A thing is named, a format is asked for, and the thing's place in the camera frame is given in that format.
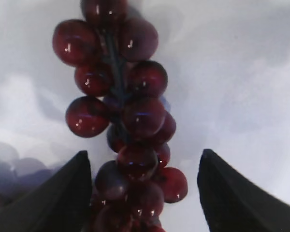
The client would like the artificial red grape bunch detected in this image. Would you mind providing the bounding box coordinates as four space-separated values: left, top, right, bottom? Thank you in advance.
52 0 188 232

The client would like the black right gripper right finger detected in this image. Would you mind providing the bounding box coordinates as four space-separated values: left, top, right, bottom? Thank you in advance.
197 149 290 232

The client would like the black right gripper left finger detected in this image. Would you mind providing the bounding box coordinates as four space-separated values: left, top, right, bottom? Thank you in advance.
0 151 92 232

